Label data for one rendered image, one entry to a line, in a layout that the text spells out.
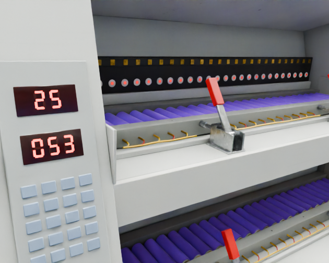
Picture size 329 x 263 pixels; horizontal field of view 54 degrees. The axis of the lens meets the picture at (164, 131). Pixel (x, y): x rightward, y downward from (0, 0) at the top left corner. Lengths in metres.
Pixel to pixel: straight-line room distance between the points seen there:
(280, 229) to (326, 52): 0.43
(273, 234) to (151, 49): 0.35
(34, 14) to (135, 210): 0.19
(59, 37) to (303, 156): 0.35
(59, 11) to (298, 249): 0.47
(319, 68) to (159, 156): 0.56
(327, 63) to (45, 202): 0.69
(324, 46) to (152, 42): 0.43
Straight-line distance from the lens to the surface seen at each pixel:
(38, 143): 0.26
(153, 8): 0.52
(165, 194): 0.32
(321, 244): 0.60
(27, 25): 0.28
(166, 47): 0.57
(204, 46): 0.62
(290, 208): 0.64
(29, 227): 0.27
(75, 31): 0.29
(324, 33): 0.83
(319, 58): 0.84
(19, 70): 0.26
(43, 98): 0.26
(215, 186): 0.36
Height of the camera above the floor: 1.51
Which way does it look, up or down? 3 degrees down
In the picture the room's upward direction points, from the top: 6 degrees counter-clockwise
